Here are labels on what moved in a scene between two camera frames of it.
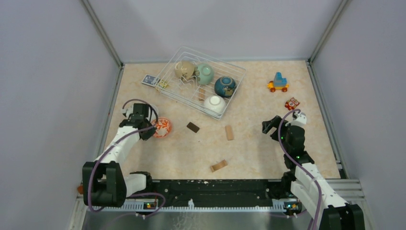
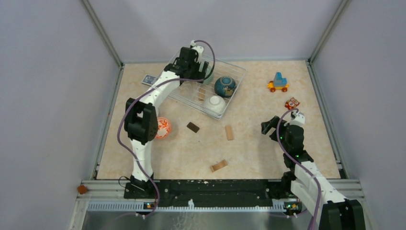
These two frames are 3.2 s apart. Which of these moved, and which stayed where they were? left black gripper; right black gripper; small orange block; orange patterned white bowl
Moved: left black gripper
Stayed: right black gripper; small orange block; orange patterned white bowl
